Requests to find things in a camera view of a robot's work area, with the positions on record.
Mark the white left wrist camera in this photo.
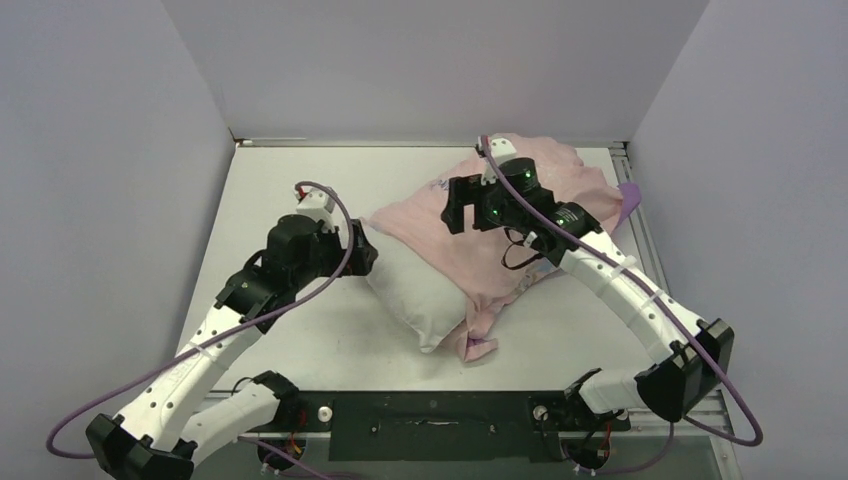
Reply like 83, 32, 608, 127
294, 187, 336, 233

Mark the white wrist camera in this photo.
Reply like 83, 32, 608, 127
475, 135, 517, 185
294, 187, 336, 233

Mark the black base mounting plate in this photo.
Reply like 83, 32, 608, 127
253, 390, 631, 463

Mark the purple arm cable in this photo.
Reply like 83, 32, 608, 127
478, 135, 764, 478
46, 180, 362, 480

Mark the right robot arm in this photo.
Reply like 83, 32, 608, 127
441, 158, 734, 428

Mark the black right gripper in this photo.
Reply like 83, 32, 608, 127
441, 173, 525, 235

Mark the purple Elsa print pillowcase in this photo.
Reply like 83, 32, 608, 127
362, 133, 641, 362

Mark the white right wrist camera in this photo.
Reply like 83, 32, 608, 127
475, 135, 517, 185

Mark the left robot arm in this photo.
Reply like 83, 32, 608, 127
86, 214, 378, 479

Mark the white pillow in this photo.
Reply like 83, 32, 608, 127
365, 227, 466, 354

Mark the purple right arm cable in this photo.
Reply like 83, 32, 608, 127
478, 135, 764, 478

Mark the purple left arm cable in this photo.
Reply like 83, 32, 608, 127
46, 180, 362, 480

